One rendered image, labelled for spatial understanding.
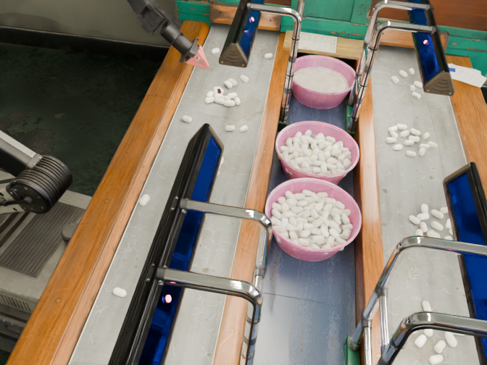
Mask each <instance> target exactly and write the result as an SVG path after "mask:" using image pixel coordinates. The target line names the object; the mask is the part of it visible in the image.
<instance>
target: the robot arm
mask: <svg viewBox="0 0 487 365"><path fill-rule="evenodd" d="M127 1H128V3H129V4H130V6H131V7H132V9H133V11H134V12H135V13H136V14H137V15H138V16H137V18H138V19H139V20H140V22H141V23H142V24H141V26H142V27H143V29H144V30H146V31H147V32H148V33H152V34H153V35H155V34H156V33H157V31H158V30H159V29H160V28H162V30H161V32H160V35H161V36H162V37H163V38H164V39H165V40H166V41H168V42H169V43H170V44H171V45H172V46H173V47H174V48H175V49H177V50H178V51H179V52H180V53H181V54H182V55H181V57H180V59H179V62H180V63H183V62H184V61H185V62H186V63H187V64H192V65H196V66H199V67H203V68H204V69H208V68H209V64H208V62H207V59H206V57H205V55H204V51H203V49H202V47H201V46H200V45H198V46H197V45H196V43H197V41H198V40H199V39H198V38H197V37H195V38H194V39H193V40H192V41H191V40H190V39H189V38H187V37H186V36H185V35H184V34H183V33H182V32H181V31H180V29H181V26H182V22H181V20H180V18H179V17H177V16H175V15H171V14H170V13H166V11H165V10H163V9H162V8H161V7H159V6H158V4H157V3H154V2H153V0H127ZM198 56H199V58H200V59H201V60H202V61H203V63H201V62H200V61H199V60H198V59H196V57H198ZM185 58H186V60H185Z"/></svg>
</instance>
